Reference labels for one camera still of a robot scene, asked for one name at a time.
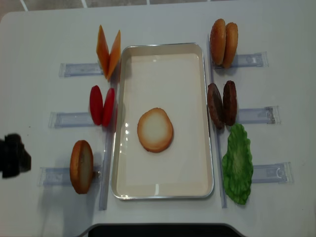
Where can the clear holder top left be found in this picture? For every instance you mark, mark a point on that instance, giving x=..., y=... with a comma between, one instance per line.
x=76, y=70

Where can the right brown meat patty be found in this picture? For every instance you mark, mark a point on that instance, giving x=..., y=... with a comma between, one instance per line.
x=230, y=103

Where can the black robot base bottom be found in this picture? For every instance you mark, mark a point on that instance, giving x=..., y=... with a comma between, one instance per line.
x=161, y=230

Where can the left red tomato slice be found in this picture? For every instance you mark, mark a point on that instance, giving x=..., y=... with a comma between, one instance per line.
x=96, y=105

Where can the left orange cheese slice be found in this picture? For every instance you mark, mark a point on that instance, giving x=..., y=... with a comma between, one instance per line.
x=103, y=52

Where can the sesame top bun left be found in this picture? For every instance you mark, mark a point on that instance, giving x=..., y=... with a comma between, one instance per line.
x=218, y=41

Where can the bun slice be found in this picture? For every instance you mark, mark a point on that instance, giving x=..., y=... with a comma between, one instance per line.
x=155, y=130
x=81, y=167

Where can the right red tomato slice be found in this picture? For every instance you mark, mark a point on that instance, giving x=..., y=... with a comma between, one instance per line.
x=108, y=107

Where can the left brown meat patty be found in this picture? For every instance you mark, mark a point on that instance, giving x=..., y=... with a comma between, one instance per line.
x=215, y=106

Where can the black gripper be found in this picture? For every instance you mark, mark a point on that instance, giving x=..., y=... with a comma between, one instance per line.
x=14, y=159

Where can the brown meat patty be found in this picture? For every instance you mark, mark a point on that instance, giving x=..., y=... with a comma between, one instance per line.
x=230, y=103
x=215, y=106

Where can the green lettuce leaf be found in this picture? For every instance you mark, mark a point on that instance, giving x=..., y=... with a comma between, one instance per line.
x=237, y=165

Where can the top bun right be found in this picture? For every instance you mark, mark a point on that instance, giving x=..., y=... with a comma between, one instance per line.
x=231, y=44

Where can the clear holder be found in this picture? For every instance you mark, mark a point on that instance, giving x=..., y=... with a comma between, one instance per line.
x=65, y=120
x=54, y=177
x=76, y=70
x=273, y=173
x=259, y=59
x=265, y=115

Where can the orange cheese slice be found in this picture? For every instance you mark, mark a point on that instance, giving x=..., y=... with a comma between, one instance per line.
x=103, y=52
x=114, y=55

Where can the right orange cheese slice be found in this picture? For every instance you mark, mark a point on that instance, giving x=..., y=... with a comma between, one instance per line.
x=114, y=55

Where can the clear long rail right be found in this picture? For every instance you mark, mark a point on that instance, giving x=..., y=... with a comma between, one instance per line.
x=216, y=134

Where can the red tomato slice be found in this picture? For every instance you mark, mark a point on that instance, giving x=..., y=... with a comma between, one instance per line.
x=108, y=107
x=96, y=105

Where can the clear holder middle left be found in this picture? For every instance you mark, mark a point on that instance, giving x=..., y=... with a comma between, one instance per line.
x=65, y=120

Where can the cream rectangular metal tray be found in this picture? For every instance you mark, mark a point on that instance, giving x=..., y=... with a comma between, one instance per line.
x=170, y=77

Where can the clear holder top right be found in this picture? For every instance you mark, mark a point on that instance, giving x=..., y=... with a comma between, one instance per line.
x=259, y=59

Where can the clear holder bottom right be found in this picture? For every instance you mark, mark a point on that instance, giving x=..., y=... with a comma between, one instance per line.
x=273, y=173

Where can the clear holder bottom left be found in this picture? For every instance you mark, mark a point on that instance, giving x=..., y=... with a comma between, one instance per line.
x=54, y=177

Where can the clear holder middle right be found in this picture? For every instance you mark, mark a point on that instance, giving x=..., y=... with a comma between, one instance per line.
x=265, y=115

